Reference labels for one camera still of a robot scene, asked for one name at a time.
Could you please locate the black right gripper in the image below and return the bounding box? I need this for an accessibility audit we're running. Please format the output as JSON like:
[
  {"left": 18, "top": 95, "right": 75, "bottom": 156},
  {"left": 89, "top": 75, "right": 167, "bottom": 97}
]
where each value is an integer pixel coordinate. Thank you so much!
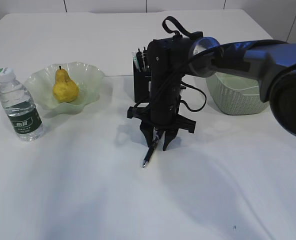
[{"left": 126, "top": 106, "right": 196, "bottom": 151}]

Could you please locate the black pen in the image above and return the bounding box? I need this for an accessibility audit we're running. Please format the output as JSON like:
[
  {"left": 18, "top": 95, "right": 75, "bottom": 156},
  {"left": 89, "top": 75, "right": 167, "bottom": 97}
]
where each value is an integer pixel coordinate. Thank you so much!
[
  {"left": 142, "top": 46, "right": 150, "bottom": 73},
  {"left": 136, "top": 48, "right": 145, "bottom": 72},
  {"left": 142, "top": 130, "right": 164, "bottom": 168}
]

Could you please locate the yellow pear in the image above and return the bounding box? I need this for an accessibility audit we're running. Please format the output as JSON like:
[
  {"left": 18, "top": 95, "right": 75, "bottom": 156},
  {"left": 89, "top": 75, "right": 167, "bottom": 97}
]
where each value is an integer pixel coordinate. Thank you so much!
[{"left": 52, "top": 66, "right": 79, "bottom": 103}]

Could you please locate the clear water bottle green label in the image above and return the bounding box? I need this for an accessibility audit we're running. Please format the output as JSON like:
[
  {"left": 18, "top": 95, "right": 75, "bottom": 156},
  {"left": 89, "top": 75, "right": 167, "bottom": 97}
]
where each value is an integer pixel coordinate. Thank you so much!
[{"left": 0, "top": 67, "right": 44, "bottom": 142}]

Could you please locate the black square pen holder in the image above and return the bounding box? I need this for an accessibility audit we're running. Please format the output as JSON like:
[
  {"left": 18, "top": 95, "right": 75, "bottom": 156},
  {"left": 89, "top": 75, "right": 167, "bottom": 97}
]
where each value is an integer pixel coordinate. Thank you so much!
[{"left": 133, "top": 63, "right": 151, "bottom": 103}]

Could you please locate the green woven plastic basket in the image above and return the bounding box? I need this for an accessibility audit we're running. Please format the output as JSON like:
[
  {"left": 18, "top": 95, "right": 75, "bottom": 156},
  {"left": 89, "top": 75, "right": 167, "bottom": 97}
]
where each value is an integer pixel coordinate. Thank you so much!
[{"left": 206, "top": 72, "right": 269, "bottom": 116}]

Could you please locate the green wavy glass plate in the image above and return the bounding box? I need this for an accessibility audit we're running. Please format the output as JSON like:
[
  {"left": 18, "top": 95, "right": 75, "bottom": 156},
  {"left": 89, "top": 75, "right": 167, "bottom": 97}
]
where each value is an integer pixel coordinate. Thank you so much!
[{"left": 24, "top": 61, "right": 105, "bottom": 116}]

